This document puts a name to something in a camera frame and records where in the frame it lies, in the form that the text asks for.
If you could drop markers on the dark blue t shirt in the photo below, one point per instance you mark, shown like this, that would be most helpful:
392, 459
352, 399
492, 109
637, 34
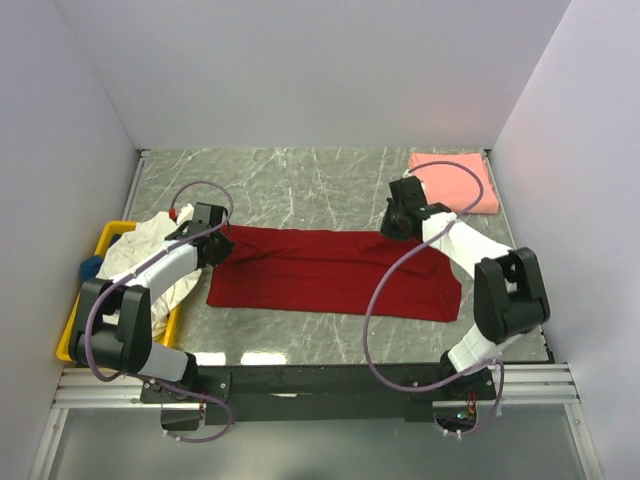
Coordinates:
90, 268

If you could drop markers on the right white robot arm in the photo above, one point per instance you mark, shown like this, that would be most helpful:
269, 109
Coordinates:
509, 295

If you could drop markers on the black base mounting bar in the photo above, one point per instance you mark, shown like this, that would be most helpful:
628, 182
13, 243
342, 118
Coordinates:
328, 392

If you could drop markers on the yellow plastic bin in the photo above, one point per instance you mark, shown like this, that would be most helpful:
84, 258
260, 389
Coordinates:
112, 231

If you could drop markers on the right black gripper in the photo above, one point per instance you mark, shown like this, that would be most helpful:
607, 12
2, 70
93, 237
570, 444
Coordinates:
386, 230

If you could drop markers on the aluminium frame rail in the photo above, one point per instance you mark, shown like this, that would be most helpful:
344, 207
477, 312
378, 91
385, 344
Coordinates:
533, 384

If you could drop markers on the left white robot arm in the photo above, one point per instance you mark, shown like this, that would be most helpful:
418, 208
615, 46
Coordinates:
112, 327

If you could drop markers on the folded pink t shirt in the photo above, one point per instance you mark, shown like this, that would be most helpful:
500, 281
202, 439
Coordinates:
454, 187

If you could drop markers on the dark red t shirt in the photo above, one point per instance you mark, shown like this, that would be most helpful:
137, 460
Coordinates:
333, 272

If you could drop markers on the cream white t shirt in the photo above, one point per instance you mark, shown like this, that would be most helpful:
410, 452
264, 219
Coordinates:
131, 248

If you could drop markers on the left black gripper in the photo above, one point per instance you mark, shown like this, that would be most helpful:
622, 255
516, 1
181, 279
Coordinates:
224, 251

